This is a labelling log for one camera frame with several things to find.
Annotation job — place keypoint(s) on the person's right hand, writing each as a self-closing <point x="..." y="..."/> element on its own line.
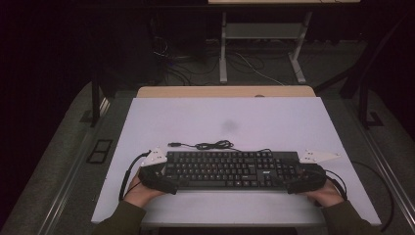
<point x="326" y="197"/>

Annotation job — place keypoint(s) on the aluminium rail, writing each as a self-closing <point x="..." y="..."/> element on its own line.
<point x="65" y="196"/>
<point x="401" y="196"/>

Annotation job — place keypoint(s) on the grey metal frame desk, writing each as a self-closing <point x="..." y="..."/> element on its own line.
<point x="261" y="31"/>

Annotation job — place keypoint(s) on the person's left hand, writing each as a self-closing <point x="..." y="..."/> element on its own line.
<point x="140" y="195"/>

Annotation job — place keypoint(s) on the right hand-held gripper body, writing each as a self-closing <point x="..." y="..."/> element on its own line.
<point x="313" y="178"/>

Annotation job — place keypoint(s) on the black metal stand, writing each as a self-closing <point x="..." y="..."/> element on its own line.
<point x="95" y="104"/>
<point x="363" y="107"/>

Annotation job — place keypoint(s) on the black computer keyboard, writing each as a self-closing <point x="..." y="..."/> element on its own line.
<point x="228" y="169"/>

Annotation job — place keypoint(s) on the black floor socket plate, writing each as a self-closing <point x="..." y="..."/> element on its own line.
<point x="99" y="151"/>

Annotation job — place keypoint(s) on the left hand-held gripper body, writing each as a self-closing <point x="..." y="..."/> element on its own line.
<point x="152" y="173"/>

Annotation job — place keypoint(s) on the white board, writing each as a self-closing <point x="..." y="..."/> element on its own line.
<point x="228" y="114"/>

